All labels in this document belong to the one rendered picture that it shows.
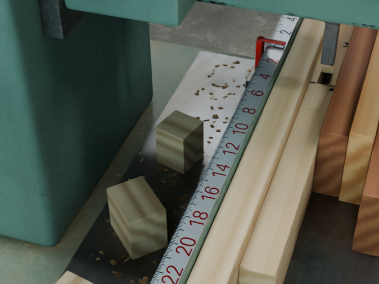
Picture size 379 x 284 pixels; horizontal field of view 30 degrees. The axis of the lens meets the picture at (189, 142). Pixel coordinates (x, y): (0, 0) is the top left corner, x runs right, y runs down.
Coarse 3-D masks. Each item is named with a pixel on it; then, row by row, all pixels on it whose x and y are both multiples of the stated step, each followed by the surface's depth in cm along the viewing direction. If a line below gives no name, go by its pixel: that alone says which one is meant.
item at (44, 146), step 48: (0, 0) 42; (0, 48) 44; (48, 48) 48; (96, 48) 56; (144, 48) 66; (0, 96) 47; (48, 96) 50; (96, 96) 58; (144, 96) 69; (0, 144) 50; (48, 144) 51; (96, 144) 60; (0, 192) 54; (48, 192) 53; (48, 240) 56
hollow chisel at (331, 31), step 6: (330, 24) 48; (330, 30) 48; (336, 30) 48; (324, 36) 48; (330, 36) 48; (336, 36) 48; (324, 42) 49; (330, 42) 48; (336, 42) 48; (324, 48) 49; (330, 48) 49; (336, 48) 49; (324, 54) 49; (330, 54) 49; (324, 60) 49; (330, 60) 49
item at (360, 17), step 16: (208, 0) 46; (224, 0) 46; (240, 0) 45; (256, 0) 45; (272, 0) 44; (288, 0) 44; (304, 0) 44; (320, 0) 43; (336, 0) 43; (352, 0) 43; (368, 0) 42; (304, 16) 44; (320, 16) 44; (336, 16) 44; (352, 16) 43; (368, 16) 43
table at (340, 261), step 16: (320, 208) 46; (336, 208) 46; (352, 208) 46; (304, 224) 45; (320, 224) 45; (336, 224) 45; (352, 224) 45; (304, 240) 44; (320, 240) 44; (336, 240) 44; (352, 240) 44; (304, 256) 43; (320, 256) 43; (336, 256) 43; (352, 256) 43; (368, 256) 42; (288, 272) 42; (304, 272) 42; (320, 272) 42; (336, 272) 42; (352, 272) 42; (368, 272) 42
